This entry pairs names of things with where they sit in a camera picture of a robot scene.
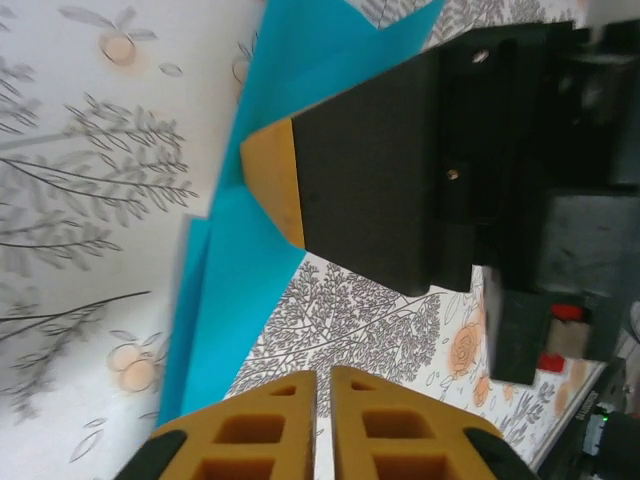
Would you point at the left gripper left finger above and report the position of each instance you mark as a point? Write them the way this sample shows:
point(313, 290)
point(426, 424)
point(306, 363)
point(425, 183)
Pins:
point(250, 435)

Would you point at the floral table mat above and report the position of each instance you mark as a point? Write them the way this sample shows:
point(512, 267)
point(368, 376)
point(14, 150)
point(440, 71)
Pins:
point(75, 175)

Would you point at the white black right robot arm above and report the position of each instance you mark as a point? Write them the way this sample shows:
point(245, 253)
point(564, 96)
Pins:
point(617, 440)

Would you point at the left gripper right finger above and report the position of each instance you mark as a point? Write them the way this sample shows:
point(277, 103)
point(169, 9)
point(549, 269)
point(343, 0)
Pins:
point(415, 440)

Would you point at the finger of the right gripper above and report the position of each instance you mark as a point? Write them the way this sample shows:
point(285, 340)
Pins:
point(360, 170)

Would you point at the blue cloth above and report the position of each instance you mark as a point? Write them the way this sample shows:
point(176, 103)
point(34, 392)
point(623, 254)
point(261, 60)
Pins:
point(250, 250)

